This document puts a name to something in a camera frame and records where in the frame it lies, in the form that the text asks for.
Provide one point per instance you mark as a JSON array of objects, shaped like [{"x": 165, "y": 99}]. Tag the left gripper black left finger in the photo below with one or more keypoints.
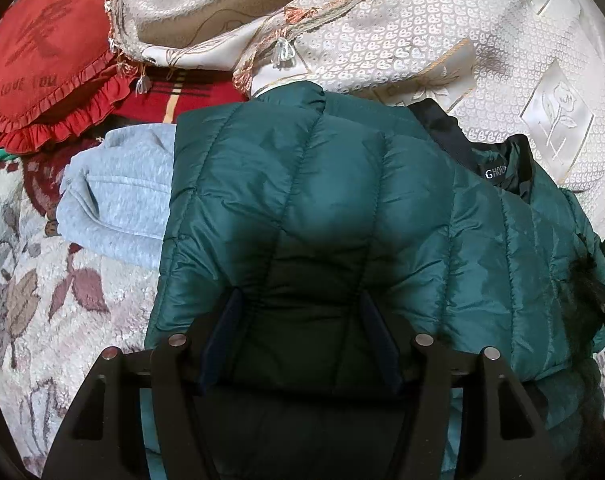
[{"x": 102, "y": 434}]

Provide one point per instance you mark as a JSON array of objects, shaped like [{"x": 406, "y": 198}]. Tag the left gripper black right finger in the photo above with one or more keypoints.
[{"x": 501, "y": 433}]

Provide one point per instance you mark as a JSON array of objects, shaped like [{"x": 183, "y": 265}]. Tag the dark green quilted jacket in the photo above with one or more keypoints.
[{"x": 313, "y": 203}]

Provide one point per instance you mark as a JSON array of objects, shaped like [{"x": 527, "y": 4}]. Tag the floral red white blanket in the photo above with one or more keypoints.
[{"x": 60, "y": 303}]

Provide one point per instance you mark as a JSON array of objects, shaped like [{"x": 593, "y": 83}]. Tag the light blue knit sweater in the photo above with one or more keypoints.
[{"x": 114, "y": 198}]

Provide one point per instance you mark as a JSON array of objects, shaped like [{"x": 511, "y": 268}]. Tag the red heart ruffled pillow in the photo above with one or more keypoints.
[{"x": 59, "y": 76}]

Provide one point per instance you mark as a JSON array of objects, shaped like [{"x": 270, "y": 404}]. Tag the beige embroidered bedspread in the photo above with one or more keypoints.
[{"x": 500, "y": 67}]

